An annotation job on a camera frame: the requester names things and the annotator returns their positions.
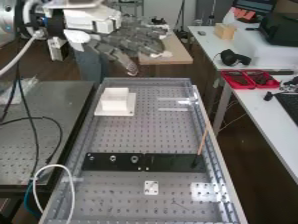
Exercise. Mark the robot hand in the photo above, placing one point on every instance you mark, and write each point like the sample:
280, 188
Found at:
101, 20

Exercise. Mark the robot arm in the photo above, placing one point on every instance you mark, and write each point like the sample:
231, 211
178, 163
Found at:
7, 20

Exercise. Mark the small steel nut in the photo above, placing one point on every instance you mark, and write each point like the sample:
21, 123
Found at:
113, 158

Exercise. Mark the wooden desk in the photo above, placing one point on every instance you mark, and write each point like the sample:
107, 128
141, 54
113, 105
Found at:
176, 53

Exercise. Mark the small white box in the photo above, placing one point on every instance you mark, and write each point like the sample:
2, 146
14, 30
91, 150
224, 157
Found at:
115, 100

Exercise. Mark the light wooden block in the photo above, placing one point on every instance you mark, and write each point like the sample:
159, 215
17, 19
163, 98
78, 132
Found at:
224, 31

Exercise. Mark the black headphones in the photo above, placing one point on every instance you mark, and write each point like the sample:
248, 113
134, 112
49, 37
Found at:
232, 57

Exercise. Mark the dark screen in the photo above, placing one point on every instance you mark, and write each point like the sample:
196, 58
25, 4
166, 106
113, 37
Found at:
254, 5

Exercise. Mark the red tray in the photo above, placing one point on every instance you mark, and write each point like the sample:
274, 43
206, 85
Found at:
238, 80
263, 79

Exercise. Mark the clear box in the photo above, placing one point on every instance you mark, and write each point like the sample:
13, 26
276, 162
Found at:
207, 110

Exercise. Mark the white desk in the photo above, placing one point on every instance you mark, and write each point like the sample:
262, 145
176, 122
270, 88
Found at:
266, 120
256, 53

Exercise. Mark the black bag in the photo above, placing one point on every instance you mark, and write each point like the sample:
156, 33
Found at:
279, 31

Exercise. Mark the thin stick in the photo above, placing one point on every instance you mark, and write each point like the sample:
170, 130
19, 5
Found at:
202, 143

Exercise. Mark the black mouse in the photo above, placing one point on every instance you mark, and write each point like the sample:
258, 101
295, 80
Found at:
268, 96

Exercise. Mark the black plate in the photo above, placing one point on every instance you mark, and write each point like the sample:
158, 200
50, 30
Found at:
176, 163

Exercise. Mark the black keyboard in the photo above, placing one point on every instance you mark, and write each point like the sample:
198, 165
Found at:
288, 106

